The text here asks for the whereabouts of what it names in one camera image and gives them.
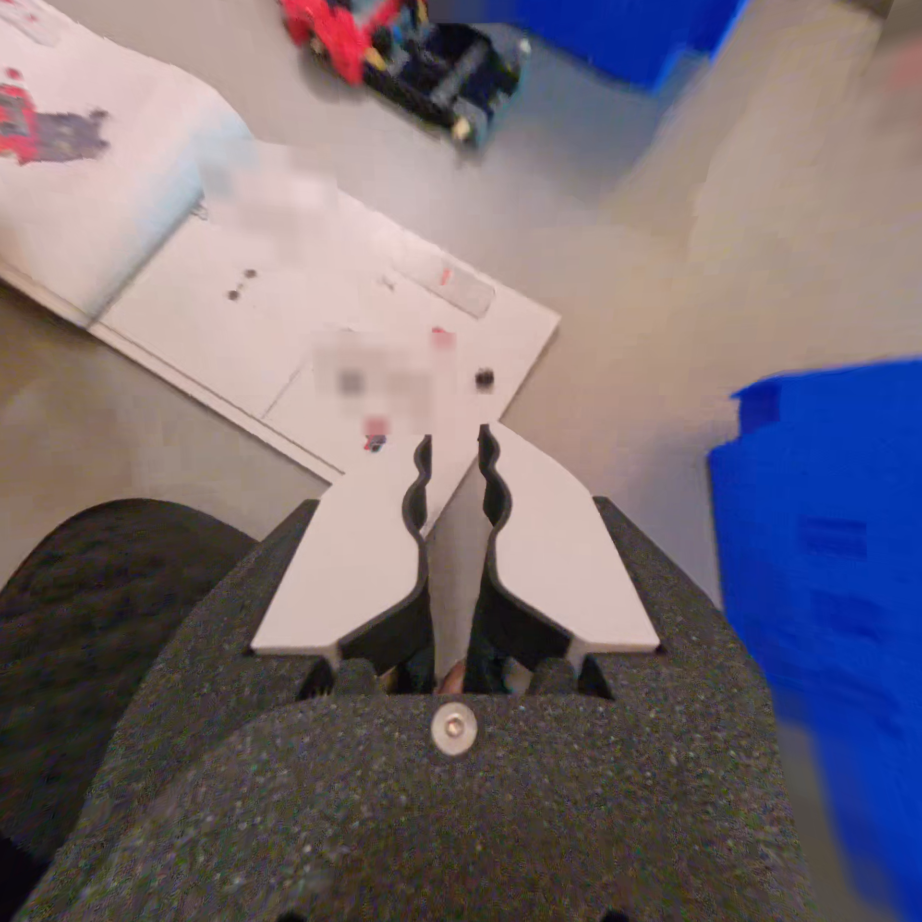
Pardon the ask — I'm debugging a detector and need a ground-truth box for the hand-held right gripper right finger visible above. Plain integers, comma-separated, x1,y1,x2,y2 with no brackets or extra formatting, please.
479,424,661,660

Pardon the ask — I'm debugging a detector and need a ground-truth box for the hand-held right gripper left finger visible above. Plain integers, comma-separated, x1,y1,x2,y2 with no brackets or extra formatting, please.
250,436,433,660

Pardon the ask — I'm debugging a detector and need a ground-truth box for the white lego instruction booklet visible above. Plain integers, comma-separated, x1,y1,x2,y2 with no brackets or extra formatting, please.
0,0,561,537

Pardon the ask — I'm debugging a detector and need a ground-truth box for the red and black lego car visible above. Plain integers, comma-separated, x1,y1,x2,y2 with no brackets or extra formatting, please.
279,0,532,150

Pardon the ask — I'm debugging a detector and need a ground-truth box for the black quilted cushion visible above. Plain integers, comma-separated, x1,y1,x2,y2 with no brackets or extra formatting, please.
0,498,260,901

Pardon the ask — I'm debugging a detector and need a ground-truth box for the blue plastic bin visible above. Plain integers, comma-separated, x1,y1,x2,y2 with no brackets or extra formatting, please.
504,0,750,95
708,359,922,922

